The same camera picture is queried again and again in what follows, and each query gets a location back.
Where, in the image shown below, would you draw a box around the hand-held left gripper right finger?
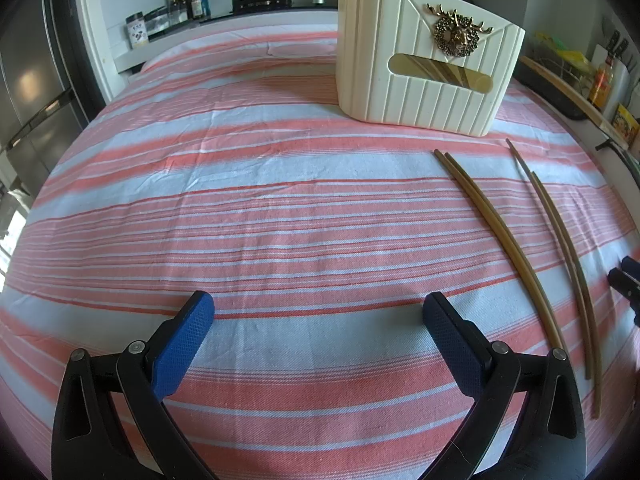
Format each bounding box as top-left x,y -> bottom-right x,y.
421,292 -> 587,480

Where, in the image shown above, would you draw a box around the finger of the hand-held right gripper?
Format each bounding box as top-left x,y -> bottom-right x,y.
607,255 -> 640,311

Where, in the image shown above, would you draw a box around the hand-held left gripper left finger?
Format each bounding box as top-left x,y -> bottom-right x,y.
50,290 -> 216,480

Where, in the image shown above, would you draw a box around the wooden chopstick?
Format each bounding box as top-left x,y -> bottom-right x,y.
505,138 -> 594,381
443,153 -> 571,354
433,148 -> 564,357
530,170 -> 603,420

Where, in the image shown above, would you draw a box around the cream ribbed utensil holder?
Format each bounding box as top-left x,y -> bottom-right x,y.
334,0 -> 527,138

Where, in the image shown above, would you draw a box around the pink white striped tablecloth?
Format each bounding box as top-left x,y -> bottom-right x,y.
0,22 -> 640,480

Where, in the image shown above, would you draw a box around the yellow packet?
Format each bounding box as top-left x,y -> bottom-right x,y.
610,103 -> 640,142

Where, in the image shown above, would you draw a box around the orange sauce bottle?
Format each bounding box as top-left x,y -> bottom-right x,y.
588,55 -> 615,112

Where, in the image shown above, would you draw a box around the white knife holder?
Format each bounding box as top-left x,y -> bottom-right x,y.
592,16 -> 637,117

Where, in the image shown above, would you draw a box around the grey refrigerator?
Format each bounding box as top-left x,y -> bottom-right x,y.
0,0 -> 87,203

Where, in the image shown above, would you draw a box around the black lid spice jar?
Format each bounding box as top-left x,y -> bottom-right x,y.
124,11 -> 150,51

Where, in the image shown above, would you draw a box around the black gas cooktop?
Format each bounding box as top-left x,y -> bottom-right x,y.
197,2 -> 341,24

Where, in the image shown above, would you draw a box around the wire basket with yellow bag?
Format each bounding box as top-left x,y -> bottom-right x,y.
529,31 -> 597,97

